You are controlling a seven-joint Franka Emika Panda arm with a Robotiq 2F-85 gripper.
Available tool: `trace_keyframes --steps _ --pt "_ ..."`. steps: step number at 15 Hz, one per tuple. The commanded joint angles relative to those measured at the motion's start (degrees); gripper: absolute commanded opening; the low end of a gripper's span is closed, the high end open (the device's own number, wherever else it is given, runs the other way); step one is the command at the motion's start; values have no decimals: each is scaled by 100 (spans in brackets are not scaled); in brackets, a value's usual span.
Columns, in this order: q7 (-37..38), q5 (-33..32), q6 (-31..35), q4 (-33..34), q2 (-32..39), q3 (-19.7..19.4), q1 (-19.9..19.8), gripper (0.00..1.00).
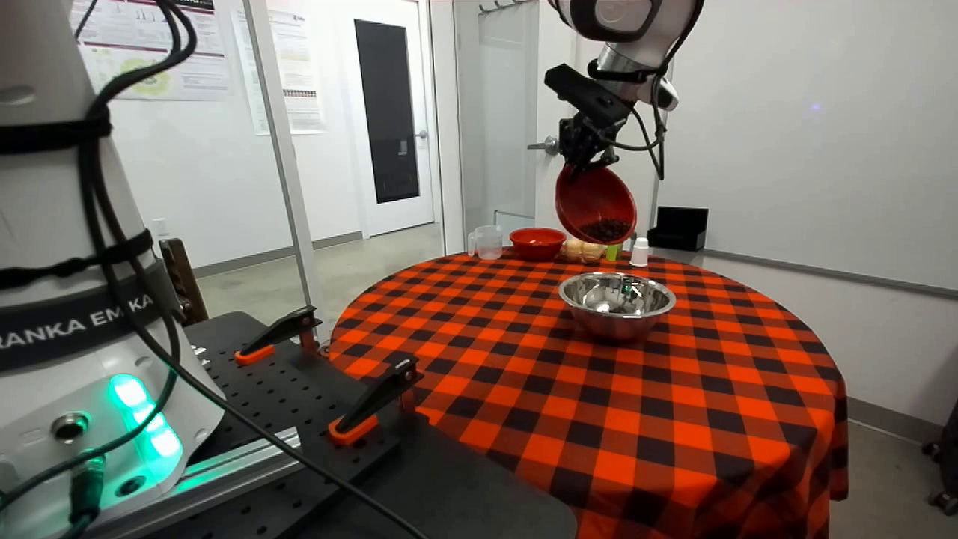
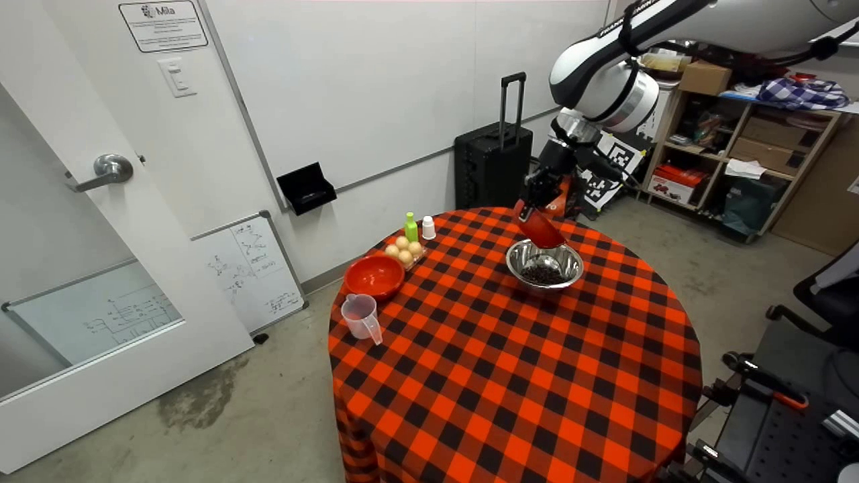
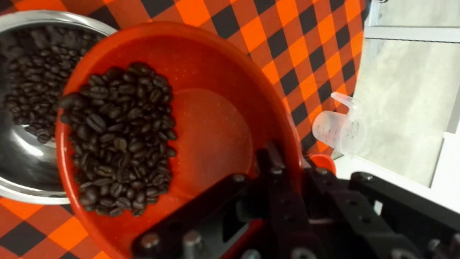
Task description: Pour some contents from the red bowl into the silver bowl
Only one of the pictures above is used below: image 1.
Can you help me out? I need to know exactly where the large red bowl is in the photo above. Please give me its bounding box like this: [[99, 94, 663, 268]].
[[555, 163, 638, 246]]

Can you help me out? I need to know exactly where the small red bowl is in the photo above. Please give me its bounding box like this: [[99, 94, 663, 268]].
[[510, 228, 567, 262]]

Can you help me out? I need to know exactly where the silver metal bowl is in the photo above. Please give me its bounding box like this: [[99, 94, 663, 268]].
[[558, 272, 677, 344]]

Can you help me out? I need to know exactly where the pale bread roll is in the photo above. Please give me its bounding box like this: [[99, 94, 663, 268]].
[[563, 238, 607, 264]]

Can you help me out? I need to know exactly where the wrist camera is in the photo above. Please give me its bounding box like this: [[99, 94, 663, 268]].
[[544, 64, 635, 130]]

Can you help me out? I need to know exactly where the black clamp with orange tips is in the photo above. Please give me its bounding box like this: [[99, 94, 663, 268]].
[[234, 305, 323, 368], [327, 354, 425, 448]]

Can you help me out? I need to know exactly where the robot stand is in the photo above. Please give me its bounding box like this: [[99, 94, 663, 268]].
[[86, 311, 579, 539]]

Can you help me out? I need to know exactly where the clear measuring cup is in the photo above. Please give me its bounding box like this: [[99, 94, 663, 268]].
[[467, 225, 504, 261]]

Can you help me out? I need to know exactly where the black wheeled chair base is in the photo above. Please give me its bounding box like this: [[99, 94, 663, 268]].
[[921, 395, 958, 517]]

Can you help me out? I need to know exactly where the black cable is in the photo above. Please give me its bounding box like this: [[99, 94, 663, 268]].
[[150, 329, 432, 539]]

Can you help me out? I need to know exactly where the tall wall poster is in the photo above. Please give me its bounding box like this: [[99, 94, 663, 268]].
[[228, 0, 327, 136]]

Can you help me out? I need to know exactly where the heap of coffee beans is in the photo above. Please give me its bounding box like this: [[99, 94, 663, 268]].
[[580, 218, 632, 243]]

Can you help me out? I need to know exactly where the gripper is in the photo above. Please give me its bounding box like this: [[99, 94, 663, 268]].
[[559, 114, 622, 174]]

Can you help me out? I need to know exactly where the wide wall poster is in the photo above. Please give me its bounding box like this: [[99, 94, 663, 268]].
[[70, 0, 234, 103]]

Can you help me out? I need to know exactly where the black box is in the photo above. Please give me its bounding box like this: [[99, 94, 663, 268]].
[[647, 207, 710, 252]]

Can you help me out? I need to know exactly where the grey metal post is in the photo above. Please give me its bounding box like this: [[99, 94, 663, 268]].
[[242, 0, 327, 324]]

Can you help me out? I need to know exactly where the red black checked tablecloth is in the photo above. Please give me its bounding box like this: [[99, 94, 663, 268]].
[[328, 250, 851, 539]]

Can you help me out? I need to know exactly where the white door with dark window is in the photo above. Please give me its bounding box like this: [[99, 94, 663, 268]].
[[341, 0, 437, 238]]

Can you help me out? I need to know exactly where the whiteboard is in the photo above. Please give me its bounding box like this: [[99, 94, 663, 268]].
[[650, 0, 958, 302]]

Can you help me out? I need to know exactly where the open white door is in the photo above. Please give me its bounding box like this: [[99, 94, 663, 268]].
[[534, 0, 662, 234]]

